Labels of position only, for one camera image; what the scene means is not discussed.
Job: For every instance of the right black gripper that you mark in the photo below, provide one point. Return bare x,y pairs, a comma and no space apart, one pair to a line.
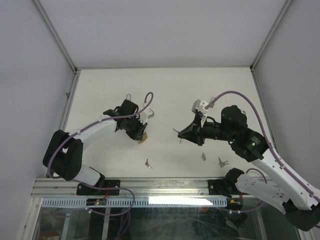
194,132

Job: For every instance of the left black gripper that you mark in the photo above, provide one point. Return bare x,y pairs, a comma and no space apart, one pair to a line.
138,134

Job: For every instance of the silver key set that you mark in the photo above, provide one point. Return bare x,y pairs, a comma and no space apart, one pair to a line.
203,156
178,132
147,164
222,163

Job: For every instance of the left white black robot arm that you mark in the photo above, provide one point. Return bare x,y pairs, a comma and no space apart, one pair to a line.
64,154

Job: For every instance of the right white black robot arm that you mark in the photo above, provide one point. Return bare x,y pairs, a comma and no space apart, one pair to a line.
293,196

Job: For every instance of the small brass padlock left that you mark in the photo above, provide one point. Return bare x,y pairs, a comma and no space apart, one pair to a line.
128,96

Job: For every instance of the small brass padlock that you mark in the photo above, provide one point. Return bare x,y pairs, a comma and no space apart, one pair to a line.
212,102
128,96

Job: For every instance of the small brass padlock right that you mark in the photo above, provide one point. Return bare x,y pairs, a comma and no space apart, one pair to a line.
212,102

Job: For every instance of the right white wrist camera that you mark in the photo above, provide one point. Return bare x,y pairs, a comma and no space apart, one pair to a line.
200,107

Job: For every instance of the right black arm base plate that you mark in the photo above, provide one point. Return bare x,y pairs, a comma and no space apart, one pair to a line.
222,187

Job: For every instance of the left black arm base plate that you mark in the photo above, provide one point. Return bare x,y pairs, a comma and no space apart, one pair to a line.
97,187

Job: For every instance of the aluminium front rail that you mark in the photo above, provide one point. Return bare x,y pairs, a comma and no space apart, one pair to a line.
141,187

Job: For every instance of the slotted grey cable duct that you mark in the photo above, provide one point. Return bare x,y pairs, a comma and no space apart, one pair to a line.
138,202

